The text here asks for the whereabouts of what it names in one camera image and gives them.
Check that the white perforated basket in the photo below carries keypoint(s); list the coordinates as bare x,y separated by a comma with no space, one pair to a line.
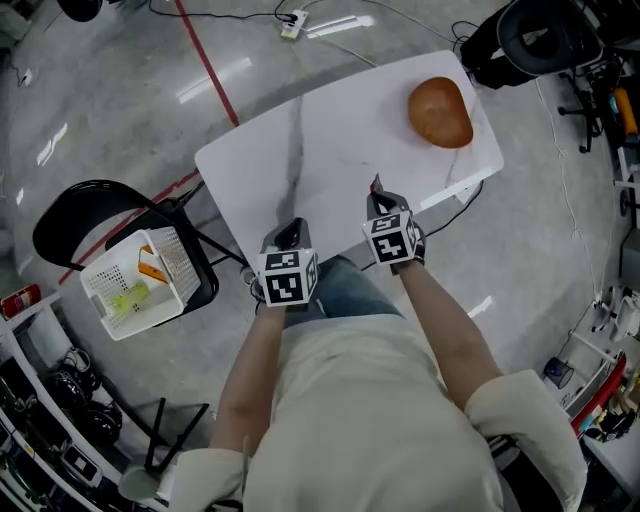
145,320

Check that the black office chair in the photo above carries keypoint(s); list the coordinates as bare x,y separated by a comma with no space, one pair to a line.
595,110

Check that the person's left forearm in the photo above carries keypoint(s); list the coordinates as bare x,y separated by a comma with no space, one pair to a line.
250,375

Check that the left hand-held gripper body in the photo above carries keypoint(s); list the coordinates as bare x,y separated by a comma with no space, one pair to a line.
287,280

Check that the brown wooden bowl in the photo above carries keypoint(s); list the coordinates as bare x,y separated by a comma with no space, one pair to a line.
440,112

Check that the person's cream shirt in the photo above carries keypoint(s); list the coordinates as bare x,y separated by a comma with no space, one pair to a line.
370,425

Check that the pile of black headsets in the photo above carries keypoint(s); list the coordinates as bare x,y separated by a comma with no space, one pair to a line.
85,400

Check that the white adapter box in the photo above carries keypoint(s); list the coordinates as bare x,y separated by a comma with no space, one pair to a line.
467,194

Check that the red fire extinguisher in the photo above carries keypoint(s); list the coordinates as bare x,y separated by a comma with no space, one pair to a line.
19,302

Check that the overturned black-legged stool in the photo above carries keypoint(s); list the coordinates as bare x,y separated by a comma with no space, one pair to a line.
160,440

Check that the white metal shelf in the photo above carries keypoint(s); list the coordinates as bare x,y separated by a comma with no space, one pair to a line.
25,340

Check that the person's blue jeans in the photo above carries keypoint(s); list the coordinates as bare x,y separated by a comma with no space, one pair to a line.
345,290

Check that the person's right forearm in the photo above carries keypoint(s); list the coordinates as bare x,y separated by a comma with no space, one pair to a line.
450,330

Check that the white marble table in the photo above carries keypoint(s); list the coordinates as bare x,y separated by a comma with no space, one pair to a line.
340,140

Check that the dark mesh waste bin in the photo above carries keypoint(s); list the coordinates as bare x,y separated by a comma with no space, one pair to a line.
558,373

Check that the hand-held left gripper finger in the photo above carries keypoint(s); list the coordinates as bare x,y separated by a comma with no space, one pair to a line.
270,240
304,237

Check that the black folding chair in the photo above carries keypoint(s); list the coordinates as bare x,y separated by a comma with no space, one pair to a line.
75,210

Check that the green drink bottle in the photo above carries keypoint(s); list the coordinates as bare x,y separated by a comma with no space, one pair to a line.
129,300

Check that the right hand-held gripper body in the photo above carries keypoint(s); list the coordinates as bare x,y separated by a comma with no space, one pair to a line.
392,242

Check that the white power strip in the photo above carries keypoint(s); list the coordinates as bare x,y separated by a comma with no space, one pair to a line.
294,24

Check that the orange tissue packet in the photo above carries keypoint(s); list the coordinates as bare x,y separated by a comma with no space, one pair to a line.
150,267

